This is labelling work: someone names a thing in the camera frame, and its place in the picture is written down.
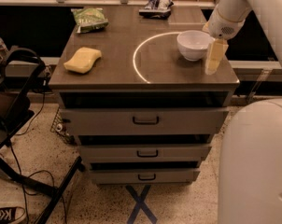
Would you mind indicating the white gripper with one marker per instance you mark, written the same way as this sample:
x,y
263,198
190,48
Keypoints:
x,y
222,26

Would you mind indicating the white ceramic bowl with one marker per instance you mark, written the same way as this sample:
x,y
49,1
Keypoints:
x,y
193,44

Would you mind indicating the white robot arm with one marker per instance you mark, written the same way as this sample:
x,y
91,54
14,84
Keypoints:
x,y
250,163

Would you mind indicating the blue white snack bag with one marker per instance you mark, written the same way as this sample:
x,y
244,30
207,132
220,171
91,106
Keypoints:
x,y
156,9

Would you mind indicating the green jalapeno chip bag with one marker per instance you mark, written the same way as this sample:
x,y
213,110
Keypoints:
x,y
89,19

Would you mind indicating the grey drawer cabinet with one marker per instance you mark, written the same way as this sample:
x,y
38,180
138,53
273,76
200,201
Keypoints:
x,y
141,67

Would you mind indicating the yellow sponge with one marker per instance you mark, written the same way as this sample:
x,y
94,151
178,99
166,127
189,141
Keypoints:
x,y
83,60

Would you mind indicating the top grey drawer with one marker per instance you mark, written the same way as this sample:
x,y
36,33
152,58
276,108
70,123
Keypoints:
x,y
150,121

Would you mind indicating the blue tape cross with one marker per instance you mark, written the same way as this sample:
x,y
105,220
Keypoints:
x,y
140,204

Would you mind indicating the black white sneaker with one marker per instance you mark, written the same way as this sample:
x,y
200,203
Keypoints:
x,y
12,215

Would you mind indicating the wire mesh basket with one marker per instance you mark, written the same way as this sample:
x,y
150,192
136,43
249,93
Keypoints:
x,y
58,127

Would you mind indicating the black cart frame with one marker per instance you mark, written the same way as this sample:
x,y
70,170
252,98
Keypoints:
x,y
14,113

